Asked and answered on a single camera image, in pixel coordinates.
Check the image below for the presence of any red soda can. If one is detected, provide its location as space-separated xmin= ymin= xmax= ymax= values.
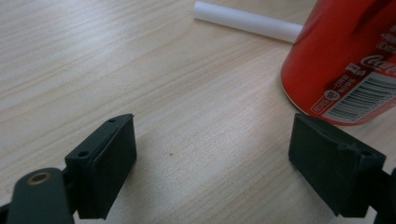
xmin=280 ymin=0 xmax=396 ymax=127

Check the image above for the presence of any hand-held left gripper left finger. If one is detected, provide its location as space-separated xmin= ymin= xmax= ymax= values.
xmin=64 ymin=113 xmax=138 ymax=220

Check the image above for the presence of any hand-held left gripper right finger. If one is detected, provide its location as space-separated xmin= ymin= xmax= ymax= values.
xmin=288 ymin=113 xmax=388 ymax=218

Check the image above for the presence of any white plastic tube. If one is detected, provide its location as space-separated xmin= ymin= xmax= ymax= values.
xmin=193 ymin=1 xmax=304 ymax=44

